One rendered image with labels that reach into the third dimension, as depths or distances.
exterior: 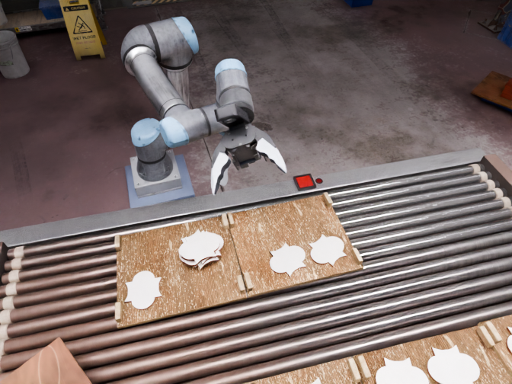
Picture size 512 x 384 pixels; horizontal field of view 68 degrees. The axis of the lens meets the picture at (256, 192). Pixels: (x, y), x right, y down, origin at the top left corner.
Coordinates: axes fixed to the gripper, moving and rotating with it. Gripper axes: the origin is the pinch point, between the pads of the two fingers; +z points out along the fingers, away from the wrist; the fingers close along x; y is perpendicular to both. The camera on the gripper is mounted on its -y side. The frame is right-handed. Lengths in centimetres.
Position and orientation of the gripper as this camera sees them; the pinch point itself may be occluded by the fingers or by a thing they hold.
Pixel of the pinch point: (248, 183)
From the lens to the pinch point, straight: 73.6
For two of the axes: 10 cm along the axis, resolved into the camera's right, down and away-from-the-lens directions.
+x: -9.4, 2.8, 1.7
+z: 1.6, 8.4, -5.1
